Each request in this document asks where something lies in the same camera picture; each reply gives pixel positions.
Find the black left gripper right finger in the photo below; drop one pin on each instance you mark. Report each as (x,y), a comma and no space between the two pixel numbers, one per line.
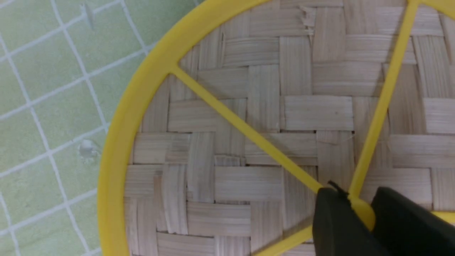
(404,228)

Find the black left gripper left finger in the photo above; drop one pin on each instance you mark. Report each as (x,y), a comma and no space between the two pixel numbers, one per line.
(336,228)

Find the yellow woven bamboo steamer lid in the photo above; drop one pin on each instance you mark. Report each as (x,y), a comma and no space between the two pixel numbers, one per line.
(237,120)

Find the green checkered tablecloth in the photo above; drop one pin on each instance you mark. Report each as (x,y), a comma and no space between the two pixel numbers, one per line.
(64,67)

